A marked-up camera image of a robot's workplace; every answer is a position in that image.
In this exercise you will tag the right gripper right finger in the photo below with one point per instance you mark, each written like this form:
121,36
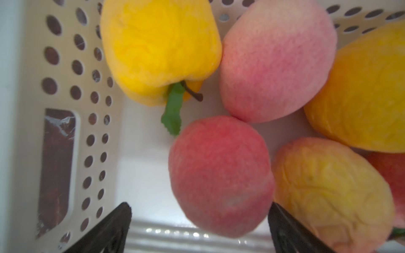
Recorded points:
290,236

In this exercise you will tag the yellow peach left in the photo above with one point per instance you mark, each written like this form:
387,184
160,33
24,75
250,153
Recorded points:
160,52

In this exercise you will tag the yellow peach with leaf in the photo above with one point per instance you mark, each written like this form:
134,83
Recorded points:
362,103

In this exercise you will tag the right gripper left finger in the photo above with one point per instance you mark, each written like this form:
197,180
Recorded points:
109,235

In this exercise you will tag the pink peach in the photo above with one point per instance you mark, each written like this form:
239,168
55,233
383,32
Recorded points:
276,58
220,175
392,167

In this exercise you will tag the white perforated plastic basket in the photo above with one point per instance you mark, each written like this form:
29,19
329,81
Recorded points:
74,147

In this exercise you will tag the pink peach top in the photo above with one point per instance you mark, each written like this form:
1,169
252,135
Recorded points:
276,58

